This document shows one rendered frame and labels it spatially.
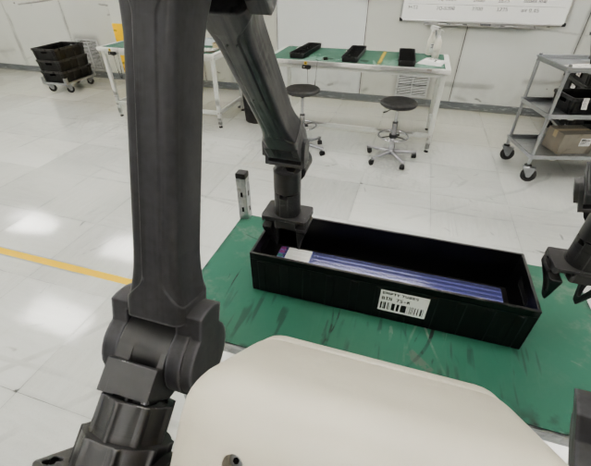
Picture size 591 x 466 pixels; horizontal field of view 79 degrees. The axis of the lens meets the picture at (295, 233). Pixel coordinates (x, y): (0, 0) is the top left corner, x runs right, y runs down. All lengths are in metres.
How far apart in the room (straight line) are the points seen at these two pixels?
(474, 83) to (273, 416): 5.35
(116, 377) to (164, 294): 0.09
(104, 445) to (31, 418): 1.69
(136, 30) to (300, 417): 0.28
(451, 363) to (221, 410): 0.63
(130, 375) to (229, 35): 0.36
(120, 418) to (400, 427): 0.26
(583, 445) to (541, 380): 0.45
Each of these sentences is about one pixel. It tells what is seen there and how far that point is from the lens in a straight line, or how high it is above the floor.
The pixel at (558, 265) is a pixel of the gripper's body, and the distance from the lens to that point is 0.80.
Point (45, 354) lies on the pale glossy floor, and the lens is 2.27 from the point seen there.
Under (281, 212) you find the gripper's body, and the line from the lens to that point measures 0.76.
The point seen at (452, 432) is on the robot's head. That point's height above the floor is 1.38.
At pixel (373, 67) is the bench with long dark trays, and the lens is 3.78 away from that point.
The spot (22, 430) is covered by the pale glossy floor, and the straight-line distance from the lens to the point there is 2.06.
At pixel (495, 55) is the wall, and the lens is 5.41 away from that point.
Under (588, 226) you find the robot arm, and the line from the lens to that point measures 0.78.
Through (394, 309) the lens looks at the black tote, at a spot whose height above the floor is 0.99.
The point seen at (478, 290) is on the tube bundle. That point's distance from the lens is 0.89.
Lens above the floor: 1.57
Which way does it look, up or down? 37 degrees down
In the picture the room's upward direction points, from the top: straight up
